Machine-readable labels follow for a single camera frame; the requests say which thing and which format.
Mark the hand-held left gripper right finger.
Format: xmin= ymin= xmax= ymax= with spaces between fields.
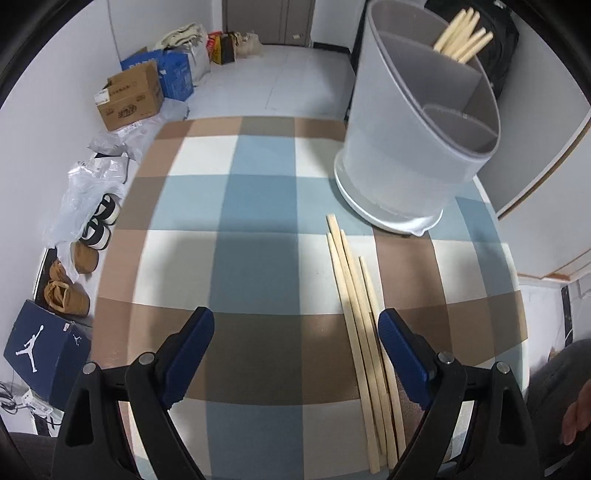
xmin=378 ymin=308 xmax=544 ymax=480

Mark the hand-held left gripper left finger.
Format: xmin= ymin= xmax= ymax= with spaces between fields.
xmin=50 ymin=306 xmax=216 ymax=480

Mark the wooden chopstick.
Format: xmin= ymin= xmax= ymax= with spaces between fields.
xmin=326 ymin=233 xmax=382 ymax=475
xmin=326 ymin=213 xmax=389 ymax=459
xmin=359 ymin=256 xmax=408 ymax=456
xmin=340 ymin=228 xmax=400 ymax=470

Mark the grey utensil holder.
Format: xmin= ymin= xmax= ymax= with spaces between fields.
xmin=333 ymin=0 xmax=502 ymax=237

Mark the bundle of chopsticks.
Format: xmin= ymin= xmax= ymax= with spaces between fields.
xmin=432 ymin=6 xmax=495 ymax=66

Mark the person's right hand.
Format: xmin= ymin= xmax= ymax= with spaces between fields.
xmin=560 ymin=399 xmax=591 ymax=446

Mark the brown shoe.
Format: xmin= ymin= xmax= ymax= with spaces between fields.
xmin=44 ymin=279 xmax=91 ymax=317
xmin=71 ymin=239 xmax=99 ymax=275
xmin=48 ymin=258 xmax=77 ymax=283

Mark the black white sneaker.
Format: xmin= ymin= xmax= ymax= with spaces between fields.
xmin=82 ymin=219 xmax=112 ymax=251
xmin=93 ymin=193 xmax=124 ymax=225

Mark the blue shoe box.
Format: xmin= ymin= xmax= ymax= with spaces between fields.
xmin=3 ymin=299 xmax=93 ymax=412

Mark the checked tablecloth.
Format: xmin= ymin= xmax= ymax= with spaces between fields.
xmin=90 ymin=115 xmax=530 ymax=480

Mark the white power strip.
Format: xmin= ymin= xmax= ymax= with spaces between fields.
xmin=0 ymin=380 xmax=64 ymax=424

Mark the dark panel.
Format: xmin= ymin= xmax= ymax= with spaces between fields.
xmin=560 ymin=281 xmax=591 ymax=346

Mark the crumpled clear plastic bag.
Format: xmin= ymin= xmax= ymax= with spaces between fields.
xmin=43 ymin=156 xmax=129 ymax=246

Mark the person's left leg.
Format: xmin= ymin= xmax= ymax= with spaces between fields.
xmin=0 ymin=431 xmax=57 ymax=480

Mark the grey plastic bag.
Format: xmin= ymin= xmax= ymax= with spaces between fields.
xmin=87 ymin=99 xmax=190 ymax=161

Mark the brown cardboard box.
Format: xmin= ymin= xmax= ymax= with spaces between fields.
xmin=93 ymin=62 xmax=166 ymax=133

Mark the blue carton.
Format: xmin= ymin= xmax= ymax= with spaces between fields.
xmin=120 ymin=46 xmax=194 ymax=102

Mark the red yellow bag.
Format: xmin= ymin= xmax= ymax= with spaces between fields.
xmin=207 ymin=31 xmax=236 ymax=65

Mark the beige bag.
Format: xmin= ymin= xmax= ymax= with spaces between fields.
xmin=230 ymin=31 xmax=263 ymax=59

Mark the cream tote bag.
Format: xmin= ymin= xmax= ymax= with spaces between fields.
xmin=150 ymin=23 xmax=209 ymax=52

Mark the black backpack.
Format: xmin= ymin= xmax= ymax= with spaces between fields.
xmin=425 ymin=0 xmax=520 ymax=100

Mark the grey door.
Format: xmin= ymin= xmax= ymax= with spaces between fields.
xmin=222 ymin=0 xmax=317 ymax=47

